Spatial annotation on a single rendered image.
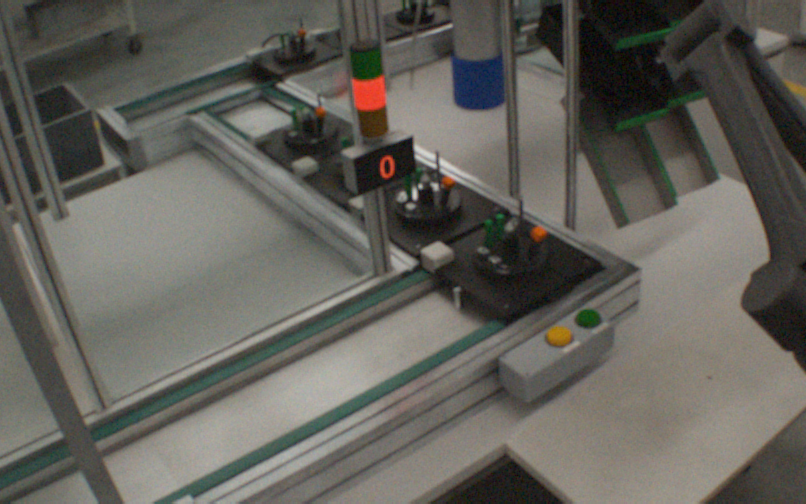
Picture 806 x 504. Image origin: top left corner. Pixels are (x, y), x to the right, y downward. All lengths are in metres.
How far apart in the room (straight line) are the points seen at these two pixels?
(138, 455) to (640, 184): 1.06
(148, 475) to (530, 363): 0.63
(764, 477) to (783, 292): 1.84
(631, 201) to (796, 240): 0.84
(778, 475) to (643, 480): 1.26
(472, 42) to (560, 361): 1.21
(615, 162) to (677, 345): 0.38
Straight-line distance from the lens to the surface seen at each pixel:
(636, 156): 1.67
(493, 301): 1.43
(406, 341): 1.45
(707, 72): 0.96
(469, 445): 1.33
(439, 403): 1.30
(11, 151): 1.16
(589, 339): 1.37
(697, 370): 1.49
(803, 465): 2.57
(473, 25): 2.31
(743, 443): 1.38
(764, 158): 0.87
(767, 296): 0.70
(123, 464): 1.36
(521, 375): 1.30
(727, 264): 1.76
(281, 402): 1.37
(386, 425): 1.25
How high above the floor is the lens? 1.84
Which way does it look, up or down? 34 degrees down
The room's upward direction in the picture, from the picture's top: 6 degrees counter-clockwise
